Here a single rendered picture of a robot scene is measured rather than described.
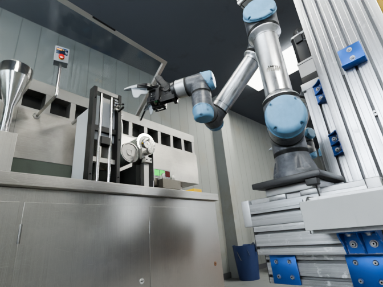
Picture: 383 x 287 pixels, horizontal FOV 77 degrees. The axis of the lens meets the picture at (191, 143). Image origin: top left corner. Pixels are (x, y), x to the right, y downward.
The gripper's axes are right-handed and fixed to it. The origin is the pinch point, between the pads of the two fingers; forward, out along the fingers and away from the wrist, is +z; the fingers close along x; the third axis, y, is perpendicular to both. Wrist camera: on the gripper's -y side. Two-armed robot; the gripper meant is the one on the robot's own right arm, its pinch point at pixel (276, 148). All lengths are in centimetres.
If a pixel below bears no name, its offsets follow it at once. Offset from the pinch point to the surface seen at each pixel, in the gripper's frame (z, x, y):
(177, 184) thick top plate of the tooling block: 11, -79, 13
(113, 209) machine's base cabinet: -40, -122, 28
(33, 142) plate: 3, -160, -23
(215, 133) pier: 249, 85, -116
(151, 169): 8, -95, 1
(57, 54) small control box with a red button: -25, -141, -61
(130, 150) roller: -3, -108, -10
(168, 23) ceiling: 83, -28, -210
